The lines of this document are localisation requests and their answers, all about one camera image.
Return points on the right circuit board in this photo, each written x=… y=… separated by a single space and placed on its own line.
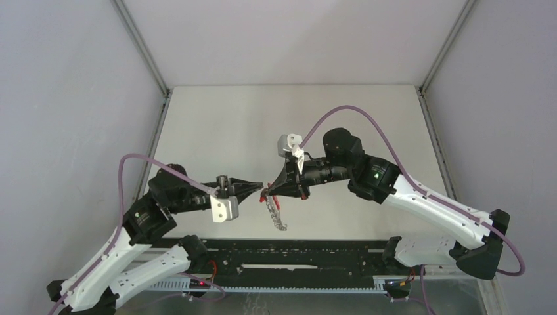
x=396 y=285

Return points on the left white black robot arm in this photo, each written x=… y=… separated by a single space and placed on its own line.
x=106 y=283

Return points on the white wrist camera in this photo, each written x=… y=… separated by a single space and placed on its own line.
x=291 y=143
x=224 y=209

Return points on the left circuit board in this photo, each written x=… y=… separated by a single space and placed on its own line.
x=200 y=284

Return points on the circuit board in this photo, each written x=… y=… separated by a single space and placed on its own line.
x=200 y=284
x=396 y=285

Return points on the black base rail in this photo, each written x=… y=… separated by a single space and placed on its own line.
x=302 y=264

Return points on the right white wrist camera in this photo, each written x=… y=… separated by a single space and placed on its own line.
x=291 y=143

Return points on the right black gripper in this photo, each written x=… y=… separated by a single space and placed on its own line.
x=288 y=182

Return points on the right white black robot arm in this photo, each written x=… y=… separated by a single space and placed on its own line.
x=472 y=240

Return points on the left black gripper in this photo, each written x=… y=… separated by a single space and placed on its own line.
x=241 y=188

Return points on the red grey keyring holder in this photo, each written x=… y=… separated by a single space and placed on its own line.
x=273 y=208

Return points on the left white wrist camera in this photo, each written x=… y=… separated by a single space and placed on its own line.
x=224 y=209

